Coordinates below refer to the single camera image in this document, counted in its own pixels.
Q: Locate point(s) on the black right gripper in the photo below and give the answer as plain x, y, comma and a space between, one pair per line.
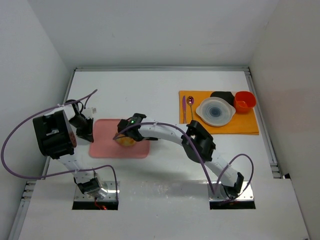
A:
128, 133

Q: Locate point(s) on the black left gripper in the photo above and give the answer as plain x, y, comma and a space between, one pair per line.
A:
86, 130

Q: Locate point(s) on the golden bread roll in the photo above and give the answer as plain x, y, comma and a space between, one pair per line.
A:
125, 141

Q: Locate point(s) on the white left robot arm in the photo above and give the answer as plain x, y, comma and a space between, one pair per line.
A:
57, 132

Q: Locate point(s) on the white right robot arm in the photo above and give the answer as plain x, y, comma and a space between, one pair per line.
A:
196, 141

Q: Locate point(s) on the pink plastic tray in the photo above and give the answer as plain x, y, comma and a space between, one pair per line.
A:
104, 130

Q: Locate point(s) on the iridescent table knife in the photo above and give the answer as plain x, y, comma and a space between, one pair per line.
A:
184, 109

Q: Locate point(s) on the iridescent spoon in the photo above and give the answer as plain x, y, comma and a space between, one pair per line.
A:
190, 101

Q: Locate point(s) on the orange cloth placemat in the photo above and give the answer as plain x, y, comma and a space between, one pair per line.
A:
244, 124

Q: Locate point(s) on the black coaster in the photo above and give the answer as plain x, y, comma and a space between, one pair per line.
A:
225, 95

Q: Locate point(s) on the orange plastic cup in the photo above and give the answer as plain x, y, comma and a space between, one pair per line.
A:
244, 101

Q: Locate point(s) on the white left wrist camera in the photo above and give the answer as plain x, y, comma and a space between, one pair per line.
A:
89, 112

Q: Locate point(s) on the aluminium table frame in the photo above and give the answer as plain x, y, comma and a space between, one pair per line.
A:
164, 196

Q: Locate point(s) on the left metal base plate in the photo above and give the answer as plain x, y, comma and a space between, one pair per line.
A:
107, 193

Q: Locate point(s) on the metal base plate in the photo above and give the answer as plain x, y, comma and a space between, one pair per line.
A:
107, 193
219, 195

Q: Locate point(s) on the white plate with handles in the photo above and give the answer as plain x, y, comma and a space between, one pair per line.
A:
215, 111

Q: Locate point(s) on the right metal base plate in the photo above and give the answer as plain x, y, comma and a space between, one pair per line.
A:
219, 195

